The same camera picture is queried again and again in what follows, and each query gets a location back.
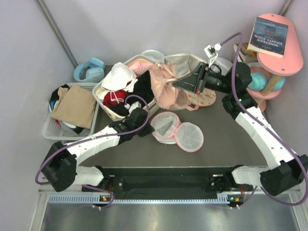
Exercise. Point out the white mesh bag behind basket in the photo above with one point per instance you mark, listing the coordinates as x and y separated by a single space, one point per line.
156 56

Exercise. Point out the grey plastic tray basket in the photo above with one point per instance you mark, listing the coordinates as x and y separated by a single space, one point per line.
61 131

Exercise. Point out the pink tiered side shelf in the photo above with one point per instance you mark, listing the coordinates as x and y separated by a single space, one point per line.
275 68

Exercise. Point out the pink garment in basket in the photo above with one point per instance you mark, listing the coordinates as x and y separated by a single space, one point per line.
140 68

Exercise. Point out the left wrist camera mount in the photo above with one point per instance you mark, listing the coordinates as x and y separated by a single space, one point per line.
132 107

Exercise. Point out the white pink-trimmed mesh laundry bag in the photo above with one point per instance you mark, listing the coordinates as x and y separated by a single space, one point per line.
168 129

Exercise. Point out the black garment in basket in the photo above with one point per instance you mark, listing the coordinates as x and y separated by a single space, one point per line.
142 88

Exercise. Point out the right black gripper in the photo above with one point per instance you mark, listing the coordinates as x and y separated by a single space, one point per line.
192 82

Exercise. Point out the beige folded garment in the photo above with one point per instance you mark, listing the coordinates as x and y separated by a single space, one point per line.
75 106

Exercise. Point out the light blue headphones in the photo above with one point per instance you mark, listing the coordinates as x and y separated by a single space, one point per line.
90 71

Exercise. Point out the white cylindrical mesh bag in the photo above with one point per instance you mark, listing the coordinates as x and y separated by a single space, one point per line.
224 64

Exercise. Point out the blue paperback book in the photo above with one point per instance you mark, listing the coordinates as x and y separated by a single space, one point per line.
268 37

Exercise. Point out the grey slotted cable duct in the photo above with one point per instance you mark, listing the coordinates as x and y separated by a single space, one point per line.
58 198

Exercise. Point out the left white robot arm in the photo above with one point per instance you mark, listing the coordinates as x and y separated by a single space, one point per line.
62 165

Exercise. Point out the red garment in basket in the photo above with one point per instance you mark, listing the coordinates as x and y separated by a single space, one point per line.
114 98

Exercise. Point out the white garment in basket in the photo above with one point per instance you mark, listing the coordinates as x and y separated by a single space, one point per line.
121 77

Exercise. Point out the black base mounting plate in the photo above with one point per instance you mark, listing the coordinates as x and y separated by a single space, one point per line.
167 183

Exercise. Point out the grey mesh laundry bag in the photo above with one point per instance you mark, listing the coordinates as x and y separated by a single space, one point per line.
185 63

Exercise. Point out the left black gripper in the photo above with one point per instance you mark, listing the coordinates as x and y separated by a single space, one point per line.
149 130

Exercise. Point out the teal headphones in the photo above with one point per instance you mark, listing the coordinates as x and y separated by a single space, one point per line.
259 82

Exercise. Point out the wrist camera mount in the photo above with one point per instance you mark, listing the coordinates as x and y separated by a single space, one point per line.
132 107
212 53

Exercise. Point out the pink bra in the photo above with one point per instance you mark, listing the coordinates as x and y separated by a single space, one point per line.
162 77

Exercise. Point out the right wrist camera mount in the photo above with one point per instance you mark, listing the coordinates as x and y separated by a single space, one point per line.
212 53

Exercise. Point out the stacked books on shelf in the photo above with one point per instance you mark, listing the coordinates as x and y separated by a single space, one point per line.
245 55

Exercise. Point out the patterned flat laundry bag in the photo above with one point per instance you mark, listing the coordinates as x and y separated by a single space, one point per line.
204 99

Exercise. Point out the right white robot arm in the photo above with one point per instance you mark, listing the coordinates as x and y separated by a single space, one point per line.
284 169

